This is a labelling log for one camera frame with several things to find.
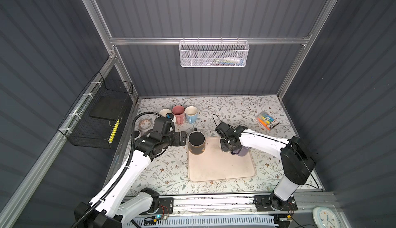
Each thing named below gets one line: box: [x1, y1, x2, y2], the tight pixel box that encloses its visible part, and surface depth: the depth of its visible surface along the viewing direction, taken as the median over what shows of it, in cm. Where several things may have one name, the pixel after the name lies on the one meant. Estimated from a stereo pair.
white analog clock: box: [312, 206, 341, 228], surface depth 70 cm
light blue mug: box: [184, 105, 198, 125], surface depth 102 cm
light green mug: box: [158, 108, 173, 118], surface depth 101 cm
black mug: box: [187, 127, 206, 156], surface depth 86 cm
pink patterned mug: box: [171, 104, 186, 125], surface depth 99 cm
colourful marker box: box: [256, 112, 280, 130], surface depth 107 cm
